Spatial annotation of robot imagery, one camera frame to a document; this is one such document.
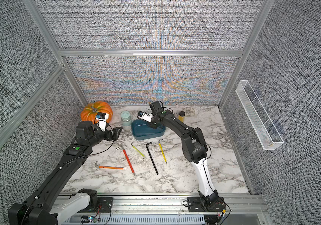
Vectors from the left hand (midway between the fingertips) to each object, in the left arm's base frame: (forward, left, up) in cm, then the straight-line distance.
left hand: (117, 124), depth 77 cm
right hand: (+16, -18, -12) cm, 26 cm away
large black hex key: (-10, -18, -24) cm, 31 cm away
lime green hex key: (-2, -7, -25) cm, 26 cm away
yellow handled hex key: (-5, -25, -25) cm, 36 cm away
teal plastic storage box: (+14, -11, -26) cm, 31 cm away
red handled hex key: (-1, +3, -25) cm, 26 cm away
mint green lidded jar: (+17, 0, -20) cm, 26 cm away
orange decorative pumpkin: (+22, +26, -13) cm, 36 cm away
